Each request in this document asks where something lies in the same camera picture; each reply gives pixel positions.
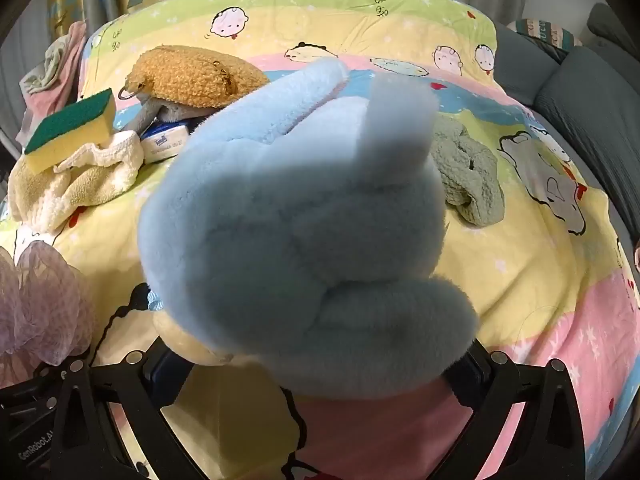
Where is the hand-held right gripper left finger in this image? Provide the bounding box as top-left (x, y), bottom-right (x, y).
top-left (50, 347), bottom-right (198, 480)

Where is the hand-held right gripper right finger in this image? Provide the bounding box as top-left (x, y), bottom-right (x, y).
top-left (442, 337), bottom-right (588, 480)

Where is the light blue plush toy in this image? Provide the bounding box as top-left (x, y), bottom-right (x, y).
top-left (137, 57), bottom-right (481, 401)

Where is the beige plush toy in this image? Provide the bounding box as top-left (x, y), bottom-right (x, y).
top-left (7, 130), bottom-right (143, 233)

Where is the blue and white tissue packet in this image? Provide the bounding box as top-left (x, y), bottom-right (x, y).
top-left (139, 119), bottom-right (191, 163)

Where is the brown fleece pouch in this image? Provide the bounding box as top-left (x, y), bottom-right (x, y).
top-left (124, 46), bottom-right (271, 111)

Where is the cartoon printed blanket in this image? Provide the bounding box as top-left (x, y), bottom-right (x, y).
top-left (0, 0), bottom-right (640, 480)

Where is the grey plush toy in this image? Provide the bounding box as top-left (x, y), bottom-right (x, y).
top-left (432, 115), bottom-right (506, 226)

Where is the yellow and green sponge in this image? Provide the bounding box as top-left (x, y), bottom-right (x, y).
top-left (24, 87), bottom-right (117, 173)

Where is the grey cloth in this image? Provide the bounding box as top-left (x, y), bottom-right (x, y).
top-left (122, 97), bottom-right (206, 133)

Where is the grey sofa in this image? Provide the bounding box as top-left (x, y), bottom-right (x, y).
top-left (492, 2), bottom-right (640, 261)

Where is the pile of pink clothes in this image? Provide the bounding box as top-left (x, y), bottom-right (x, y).
top-left (15, 20), bottom-right (88, 146)

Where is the striped cushion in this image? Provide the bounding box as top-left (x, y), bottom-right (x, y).
top-left (505, 17), bottom-right (583, 51)

